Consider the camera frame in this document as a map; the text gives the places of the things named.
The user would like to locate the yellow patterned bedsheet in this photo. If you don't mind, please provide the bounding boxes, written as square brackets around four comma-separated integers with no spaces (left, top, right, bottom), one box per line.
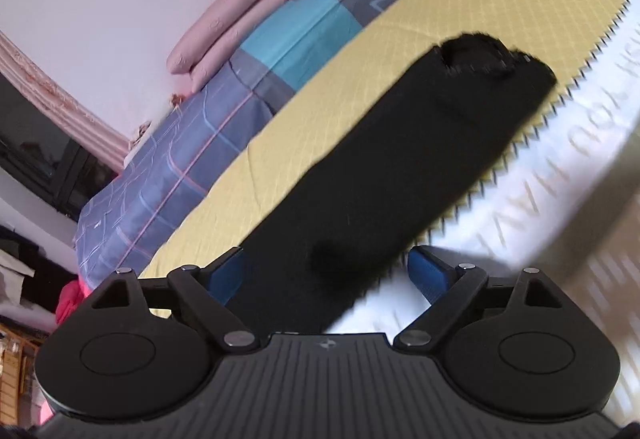
[137,0,640,430]

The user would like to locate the coral pink blanket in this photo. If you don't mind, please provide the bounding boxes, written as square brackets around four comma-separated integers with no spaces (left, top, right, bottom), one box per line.
[55,279,94,326]

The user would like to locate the pink curtain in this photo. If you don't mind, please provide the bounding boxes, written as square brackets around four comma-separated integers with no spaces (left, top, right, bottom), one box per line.
[0,32,133,172]

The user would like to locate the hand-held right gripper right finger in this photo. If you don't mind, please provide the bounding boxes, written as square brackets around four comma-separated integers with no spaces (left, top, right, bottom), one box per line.
[394,246,569,353]

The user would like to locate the hanging dark clothes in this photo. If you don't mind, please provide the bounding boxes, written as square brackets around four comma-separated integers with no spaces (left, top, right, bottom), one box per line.
[0,223,77,320]

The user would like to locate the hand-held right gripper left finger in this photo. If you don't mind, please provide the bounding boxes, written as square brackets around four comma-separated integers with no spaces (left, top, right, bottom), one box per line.
[90,250,261,353]

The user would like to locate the pink pillow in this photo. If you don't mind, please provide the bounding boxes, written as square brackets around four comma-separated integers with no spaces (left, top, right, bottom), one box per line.
[166,0,267,76]
[191,0,287,96]

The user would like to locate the black pants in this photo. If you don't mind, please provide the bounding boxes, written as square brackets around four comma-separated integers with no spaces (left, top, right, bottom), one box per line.
[227,33,558,335]

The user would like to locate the wooden rack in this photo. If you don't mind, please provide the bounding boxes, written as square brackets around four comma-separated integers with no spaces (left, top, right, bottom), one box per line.
[0,319,51,426]

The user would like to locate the dark window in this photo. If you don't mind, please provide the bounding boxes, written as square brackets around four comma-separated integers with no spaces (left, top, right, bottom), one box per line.
[0,72,120,223]

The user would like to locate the blue plaid folded quilt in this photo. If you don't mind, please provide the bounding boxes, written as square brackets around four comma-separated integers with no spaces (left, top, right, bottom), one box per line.
[74,0,458,292]

